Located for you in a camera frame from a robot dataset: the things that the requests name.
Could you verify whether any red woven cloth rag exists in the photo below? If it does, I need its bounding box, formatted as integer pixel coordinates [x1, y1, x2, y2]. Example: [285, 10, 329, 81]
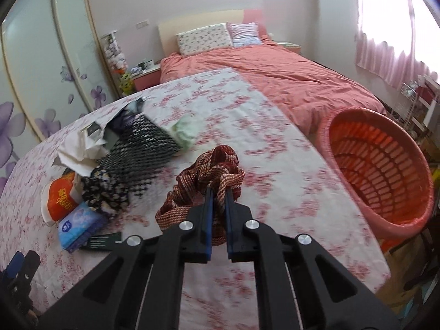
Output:
[155, 145, 245, 246]

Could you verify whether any black card label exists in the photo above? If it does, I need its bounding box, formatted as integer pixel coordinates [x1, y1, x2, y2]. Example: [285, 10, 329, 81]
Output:
[81, 232, 122, 252]

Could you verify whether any blue tissue pack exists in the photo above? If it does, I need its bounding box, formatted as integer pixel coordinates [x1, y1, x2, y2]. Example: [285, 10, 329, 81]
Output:
[58, 202, 108, 253]

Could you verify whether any orange snack packet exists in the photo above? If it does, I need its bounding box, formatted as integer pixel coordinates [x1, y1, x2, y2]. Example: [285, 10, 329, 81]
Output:
[40, 171, 83, 227]

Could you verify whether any black white floral cloth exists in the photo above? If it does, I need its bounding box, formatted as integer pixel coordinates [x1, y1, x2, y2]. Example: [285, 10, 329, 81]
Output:
[81, 166, 130, 221]

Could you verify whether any black mesh packaging net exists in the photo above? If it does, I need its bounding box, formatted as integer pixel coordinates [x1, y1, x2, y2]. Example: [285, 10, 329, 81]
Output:
[98, 114, 180, 194]

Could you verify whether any crumpled white paper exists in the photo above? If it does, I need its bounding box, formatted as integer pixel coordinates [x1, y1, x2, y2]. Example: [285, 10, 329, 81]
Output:
[52, 97, 145, 177]

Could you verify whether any red plastic laundry basket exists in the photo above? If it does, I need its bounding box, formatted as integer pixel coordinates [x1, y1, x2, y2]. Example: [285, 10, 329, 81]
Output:
[315, 107, 434, 240]

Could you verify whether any light green crumpled wrapper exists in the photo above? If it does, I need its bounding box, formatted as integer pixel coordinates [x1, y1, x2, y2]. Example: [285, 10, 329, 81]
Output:
[170, 115, 199, 150]

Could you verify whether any coral pink bed duvet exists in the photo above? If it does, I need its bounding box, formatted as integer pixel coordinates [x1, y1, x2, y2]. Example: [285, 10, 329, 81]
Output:
[160, 42, 386, 136]

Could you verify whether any pink left nightstand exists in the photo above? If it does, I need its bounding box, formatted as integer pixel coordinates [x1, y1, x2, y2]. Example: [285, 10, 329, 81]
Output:
[132, 64, 161, 92]

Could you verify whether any pink nightstand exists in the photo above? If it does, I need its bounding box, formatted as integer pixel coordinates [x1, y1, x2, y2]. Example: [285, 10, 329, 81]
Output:
[276, 42, 301, 55]
[132, 64, 161, 92]

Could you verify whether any frosted glass floral wardrobe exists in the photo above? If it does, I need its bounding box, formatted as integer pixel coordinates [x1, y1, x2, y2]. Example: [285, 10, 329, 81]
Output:
[1, 0, 117, 186]

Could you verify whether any white shelf with plush toys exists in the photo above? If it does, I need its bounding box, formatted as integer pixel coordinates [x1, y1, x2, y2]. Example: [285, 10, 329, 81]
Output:
[101, 31, 136, 96]

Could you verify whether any pink sheer window curtain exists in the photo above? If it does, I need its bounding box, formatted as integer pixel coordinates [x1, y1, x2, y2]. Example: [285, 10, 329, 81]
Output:
[356, 0, 439, 89]

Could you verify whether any pink right nightstand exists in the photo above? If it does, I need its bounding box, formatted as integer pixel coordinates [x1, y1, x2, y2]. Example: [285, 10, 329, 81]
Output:
[276, 42, 301, 55]

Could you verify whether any pink striped pillow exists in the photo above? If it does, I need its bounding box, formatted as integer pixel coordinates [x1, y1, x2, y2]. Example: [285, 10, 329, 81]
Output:
[227, 22, 263, 48]

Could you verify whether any beige and pink headboard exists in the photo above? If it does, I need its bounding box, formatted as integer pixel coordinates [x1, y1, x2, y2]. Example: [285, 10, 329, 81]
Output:
[158, 9, 268, 57]

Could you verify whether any white floral pillow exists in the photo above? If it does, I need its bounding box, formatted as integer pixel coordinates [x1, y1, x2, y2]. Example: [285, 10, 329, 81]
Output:
[176, 23, 233, 56]

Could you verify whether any white wire rack trolley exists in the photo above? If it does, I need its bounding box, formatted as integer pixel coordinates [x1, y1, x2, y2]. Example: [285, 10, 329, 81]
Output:
[394, 77, 439, 139]

